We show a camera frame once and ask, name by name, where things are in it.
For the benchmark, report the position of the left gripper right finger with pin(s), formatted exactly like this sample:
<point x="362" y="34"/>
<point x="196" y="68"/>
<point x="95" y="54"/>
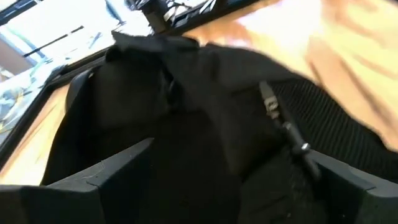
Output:
<point x="367" y="205"/>

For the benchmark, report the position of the black backpack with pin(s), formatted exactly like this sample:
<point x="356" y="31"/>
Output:
<point x="199" y="93"/>

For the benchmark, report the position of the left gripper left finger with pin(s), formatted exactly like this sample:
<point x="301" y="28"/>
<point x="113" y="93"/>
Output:
<point x="62" y="202"/>

